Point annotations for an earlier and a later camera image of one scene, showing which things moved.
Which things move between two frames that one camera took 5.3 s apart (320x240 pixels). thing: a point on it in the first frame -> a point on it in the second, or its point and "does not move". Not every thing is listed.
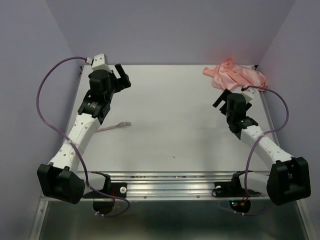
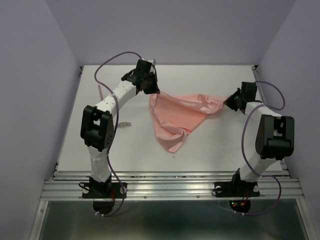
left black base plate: [117, 189] does not move
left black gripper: [122, 83] -> [154, 89]
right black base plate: [234, 188] does not move
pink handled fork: [119, 125] does not move
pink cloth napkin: [227, 75] -> [175, 117]
